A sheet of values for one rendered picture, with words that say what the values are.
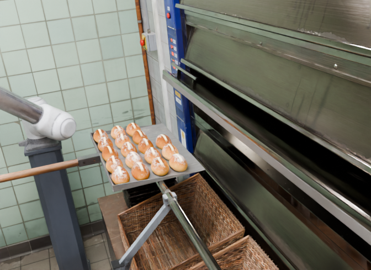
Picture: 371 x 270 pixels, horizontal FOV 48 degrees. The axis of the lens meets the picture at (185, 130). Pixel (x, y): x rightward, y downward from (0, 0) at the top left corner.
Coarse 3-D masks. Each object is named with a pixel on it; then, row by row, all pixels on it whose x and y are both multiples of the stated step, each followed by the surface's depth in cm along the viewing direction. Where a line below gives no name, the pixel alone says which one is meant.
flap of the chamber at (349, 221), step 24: (192, 96) 167; (216, 96) 169; (216, 120) 146; (240, 120) 141; (264, 120) 143; (288, 144) 123; (312, 144) 124; (312, 168) 108; (336, 168) 108; (312, 192) 97; (360, 192) 96; (336, 216) 90
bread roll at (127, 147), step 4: (124, 144) 175; (128, 144) 174; (132, 144) 175; (124, 148) 173; (128, 148) 172; (132, 148) 173; (124, 152) 173; (128, 152) 172; (136, 152) 174; (124, 156) 174
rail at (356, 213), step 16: (176, 80) 184; (224, 112) 142; (240, 128) 129; (256, 144) 121; (288, 160) 107; (304, 176) 100; (320, 192) 94; (336, 192) 92; (352, 208) 85; (368, 224) 81
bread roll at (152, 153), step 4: (152, 148) 169; (148, 152) 167; (152, 152) 166; (156, 152) 166; (148, 156) 166; (152, 156) 165; (156, 156) 165; (160, 156) 167; (148, 160) 166; (152, 160) 165
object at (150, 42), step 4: (152, 32) 258; (144, 36) 253; (148, 36) 251; (152, 36) 252; (144, 40) 255; (148, 40) 252; (152, 40) 253; (148, 44) 253; (152, 44) 253; (156, 44) 254; (144, 48) 260; (148, 48) 253; (152, 48) 254; (156, 48) 255
